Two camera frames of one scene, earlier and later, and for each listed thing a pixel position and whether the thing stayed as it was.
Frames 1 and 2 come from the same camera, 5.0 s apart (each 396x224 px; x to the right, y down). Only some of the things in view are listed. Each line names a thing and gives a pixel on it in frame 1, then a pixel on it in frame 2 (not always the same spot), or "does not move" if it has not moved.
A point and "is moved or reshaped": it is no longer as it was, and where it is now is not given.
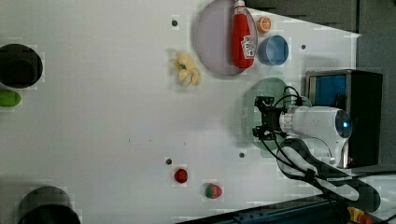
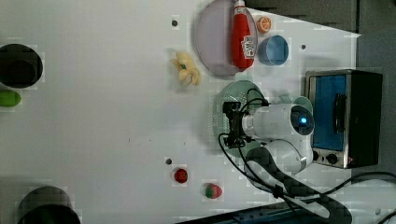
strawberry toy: (213, 191) does not move
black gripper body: (270, 127) to (236, 139)
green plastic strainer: (252, 114) is moved or reshaped
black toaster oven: (358, 92) does not move
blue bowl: (273, 50) does not move
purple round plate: (214, 37) does not move
